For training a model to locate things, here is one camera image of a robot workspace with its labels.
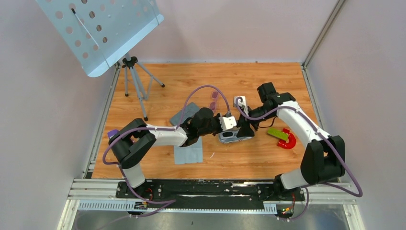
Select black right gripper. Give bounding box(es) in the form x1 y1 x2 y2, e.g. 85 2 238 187
236 105 274 138

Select white frame black sunglasses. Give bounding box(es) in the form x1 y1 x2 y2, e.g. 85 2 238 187
220 130 238 141

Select flag print glasses case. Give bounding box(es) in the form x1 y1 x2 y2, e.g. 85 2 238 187
218 127 253 144

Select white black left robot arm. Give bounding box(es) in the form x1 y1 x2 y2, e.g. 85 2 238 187
109 108 225 198

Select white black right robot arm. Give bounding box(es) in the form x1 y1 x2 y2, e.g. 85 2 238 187
233 82 345 200

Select pink transparent sunglasses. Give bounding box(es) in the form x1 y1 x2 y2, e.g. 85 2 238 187
208 91 220 112

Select grey-green glasses case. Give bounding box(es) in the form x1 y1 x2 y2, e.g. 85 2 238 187
169 102 200 126

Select green toy brick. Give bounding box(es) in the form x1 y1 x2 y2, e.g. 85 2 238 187
267 127 289 141

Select left light blue cloth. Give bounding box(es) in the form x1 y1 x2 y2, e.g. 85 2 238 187
174 138 203 165

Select red toy arch block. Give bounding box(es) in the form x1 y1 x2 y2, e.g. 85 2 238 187
277 128 297 150

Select purple glasses case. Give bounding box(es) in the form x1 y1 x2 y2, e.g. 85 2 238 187
107 129 119 139

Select perforated metal music stand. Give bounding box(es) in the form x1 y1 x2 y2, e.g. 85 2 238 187
37 0 165 121

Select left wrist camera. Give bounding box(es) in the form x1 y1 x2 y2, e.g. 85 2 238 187
219 116 237 131

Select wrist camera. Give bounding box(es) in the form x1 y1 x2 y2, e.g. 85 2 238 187
219 116 237 131
233 95 248 115

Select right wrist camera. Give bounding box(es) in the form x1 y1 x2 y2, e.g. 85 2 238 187
233 95 248 115

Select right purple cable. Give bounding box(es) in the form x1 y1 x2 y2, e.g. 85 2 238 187
235 96 363 222

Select purple cable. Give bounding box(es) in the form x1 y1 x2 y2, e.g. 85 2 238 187
102 85 231 219
235 96 363 222

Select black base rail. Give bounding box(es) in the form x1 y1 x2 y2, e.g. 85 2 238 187
67 178 358 214

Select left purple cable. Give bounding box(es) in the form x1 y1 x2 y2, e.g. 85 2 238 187
102 85 231 219

